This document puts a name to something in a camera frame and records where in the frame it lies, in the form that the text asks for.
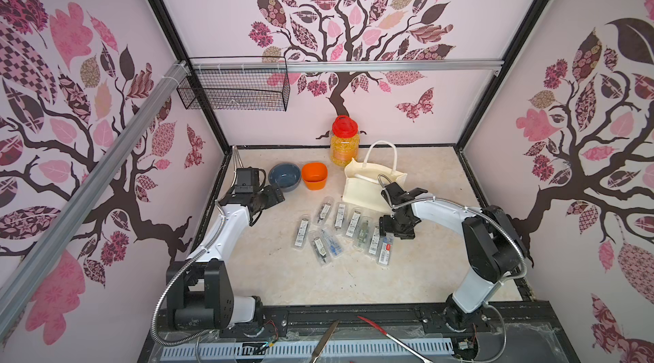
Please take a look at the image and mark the left flexible metal conduit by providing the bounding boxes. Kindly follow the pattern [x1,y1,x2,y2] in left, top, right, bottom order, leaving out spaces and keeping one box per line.
[150,199,255,347]

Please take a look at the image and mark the clear compass case blue compass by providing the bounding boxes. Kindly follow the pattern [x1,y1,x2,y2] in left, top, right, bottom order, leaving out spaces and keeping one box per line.
[321,228,343,257]

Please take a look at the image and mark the clear compass case red label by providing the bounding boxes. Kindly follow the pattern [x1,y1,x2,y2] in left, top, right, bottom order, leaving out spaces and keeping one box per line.
[377,233,394,268]

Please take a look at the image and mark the black wire basket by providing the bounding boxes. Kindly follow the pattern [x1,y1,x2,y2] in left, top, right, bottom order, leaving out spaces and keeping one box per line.
[177,56,291,112]

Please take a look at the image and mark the orange plastic cup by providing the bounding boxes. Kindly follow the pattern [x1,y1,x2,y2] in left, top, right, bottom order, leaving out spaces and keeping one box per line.
[301,162,329,191]

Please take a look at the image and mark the blue-grey ceramic bowl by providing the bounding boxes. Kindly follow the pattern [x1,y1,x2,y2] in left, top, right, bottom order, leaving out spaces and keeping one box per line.
[268,163,301,193]

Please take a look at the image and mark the white slotted cable duct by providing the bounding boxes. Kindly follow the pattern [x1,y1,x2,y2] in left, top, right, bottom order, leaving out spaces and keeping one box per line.
[159,338,454,362]

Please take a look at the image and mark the diagonal aluminium rail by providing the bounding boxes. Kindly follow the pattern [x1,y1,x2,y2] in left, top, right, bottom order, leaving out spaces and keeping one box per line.
[1,61,189,336]

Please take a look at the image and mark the clear compass case barcode label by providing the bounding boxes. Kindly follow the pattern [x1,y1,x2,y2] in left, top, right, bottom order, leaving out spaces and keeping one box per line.
[333,202,348,233]

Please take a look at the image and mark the horizontal aluminium rail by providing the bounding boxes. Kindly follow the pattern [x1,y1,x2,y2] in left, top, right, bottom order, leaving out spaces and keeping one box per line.
[192,59,504,73]

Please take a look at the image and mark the red-lidded jar of corn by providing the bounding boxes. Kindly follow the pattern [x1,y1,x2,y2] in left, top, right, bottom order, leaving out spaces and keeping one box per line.
[330,115,360,167]

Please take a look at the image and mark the flexible metal conduit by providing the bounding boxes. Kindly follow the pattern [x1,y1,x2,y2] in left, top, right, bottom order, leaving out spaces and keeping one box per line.
[150,199,255,347]
[378,175,527,284]

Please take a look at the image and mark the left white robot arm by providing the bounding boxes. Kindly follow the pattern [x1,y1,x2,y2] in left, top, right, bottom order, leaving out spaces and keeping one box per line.
[162,167,284,331]

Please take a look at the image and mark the red-tipped metal rod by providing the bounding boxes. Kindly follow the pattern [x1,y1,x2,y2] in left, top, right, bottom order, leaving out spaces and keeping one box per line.
[357,315,432,363]

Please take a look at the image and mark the clear compass case green parts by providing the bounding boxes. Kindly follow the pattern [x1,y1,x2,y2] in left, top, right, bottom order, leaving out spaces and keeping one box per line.
[354,217,373,251]

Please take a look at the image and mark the right flexible metal conduit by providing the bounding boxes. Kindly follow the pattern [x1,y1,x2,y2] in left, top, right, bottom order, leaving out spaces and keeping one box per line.
[378,175,527,284]

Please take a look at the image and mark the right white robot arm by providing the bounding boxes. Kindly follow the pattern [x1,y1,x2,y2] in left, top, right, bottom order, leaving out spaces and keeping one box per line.
[378,179,528,332]

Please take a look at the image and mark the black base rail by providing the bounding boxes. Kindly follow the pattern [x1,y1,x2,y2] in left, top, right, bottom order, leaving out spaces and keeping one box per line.
[138,301,579,362]

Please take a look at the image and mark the grey metal rod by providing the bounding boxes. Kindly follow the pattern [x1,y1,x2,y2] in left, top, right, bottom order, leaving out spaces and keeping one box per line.
[309,320,340,363]

